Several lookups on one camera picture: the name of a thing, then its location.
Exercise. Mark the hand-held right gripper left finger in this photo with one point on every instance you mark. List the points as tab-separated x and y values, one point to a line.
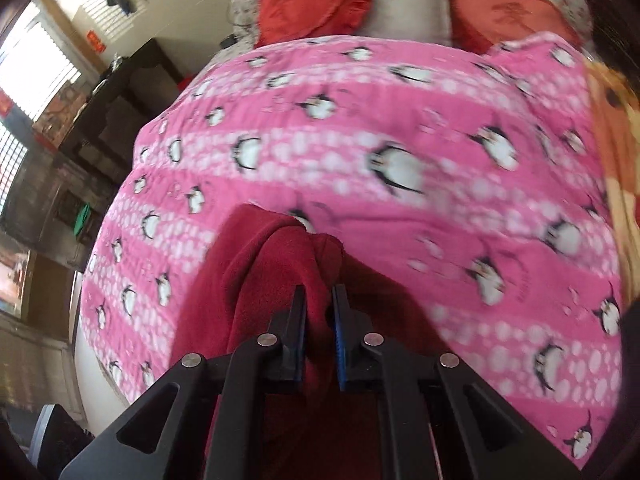
300	355

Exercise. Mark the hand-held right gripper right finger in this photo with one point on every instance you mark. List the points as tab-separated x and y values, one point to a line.
340	340

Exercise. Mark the dark red sweater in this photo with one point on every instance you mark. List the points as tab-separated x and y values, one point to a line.
280	270

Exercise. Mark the pink penguin print blanket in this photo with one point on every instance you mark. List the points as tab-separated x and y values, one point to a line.
350	160

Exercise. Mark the green cloth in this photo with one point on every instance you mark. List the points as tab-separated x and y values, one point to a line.
82	220

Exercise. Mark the dark wooden cabinet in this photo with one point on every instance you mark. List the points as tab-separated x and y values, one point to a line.
125	95

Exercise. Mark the black charger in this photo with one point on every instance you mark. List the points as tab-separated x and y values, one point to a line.
230	40

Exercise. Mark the orange printed blanket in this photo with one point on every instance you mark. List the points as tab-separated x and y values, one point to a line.
620	150

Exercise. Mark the printed cardboard box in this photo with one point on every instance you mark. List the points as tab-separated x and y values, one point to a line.
60	115

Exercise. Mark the red heart pillow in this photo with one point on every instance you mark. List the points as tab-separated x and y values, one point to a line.
310	0
505	10

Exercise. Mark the white pillow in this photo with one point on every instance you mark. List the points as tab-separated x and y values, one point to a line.
405	0

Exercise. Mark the dark carved wooden headboard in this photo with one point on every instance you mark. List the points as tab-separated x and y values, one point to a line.
610	25

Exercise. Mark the red wall sticker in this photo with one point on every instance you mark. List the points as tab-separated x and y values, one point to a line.
96	41

